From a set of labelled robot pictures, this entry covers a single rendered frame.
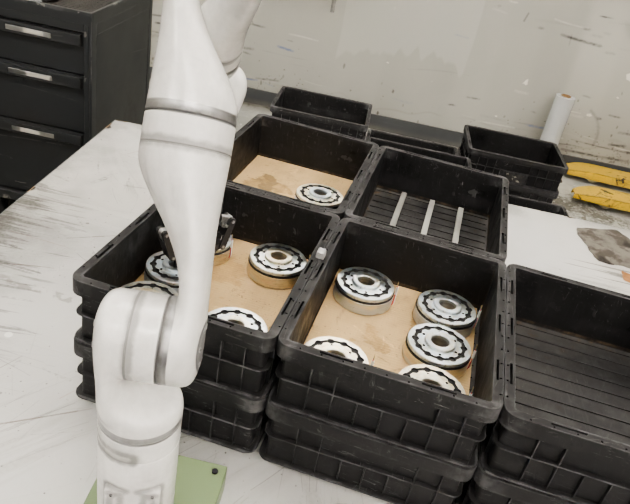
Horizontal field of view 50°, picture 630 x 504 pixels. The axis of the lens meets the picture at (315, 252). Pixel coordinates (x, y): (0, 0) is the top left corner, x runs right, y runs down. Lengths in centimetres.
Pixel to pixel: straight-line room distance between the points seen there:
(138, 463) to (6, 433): 34
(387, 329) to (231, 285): 27
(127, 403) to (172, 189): 23
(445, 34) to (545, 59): 62
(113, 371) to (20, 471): 37
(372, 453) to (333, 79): 362
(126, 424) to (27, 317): 58
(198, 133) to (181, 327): 19
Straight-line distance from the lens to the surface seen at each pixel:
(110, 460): 79
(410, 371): 100
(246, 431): 101
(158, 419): 74
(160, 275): 110
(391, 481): 100
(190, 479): 95
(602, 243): 198
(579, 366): 121
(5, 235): 152
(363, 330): 110
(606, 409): 115
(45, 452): 105
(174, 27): 68
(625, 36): 450
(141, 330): 66
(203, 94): 66
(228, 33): 83
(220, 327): 89
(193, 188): 65
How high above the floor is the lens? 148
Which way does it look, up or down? 30 degrees down
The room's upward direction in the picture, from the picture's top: 11 degrees clockwise
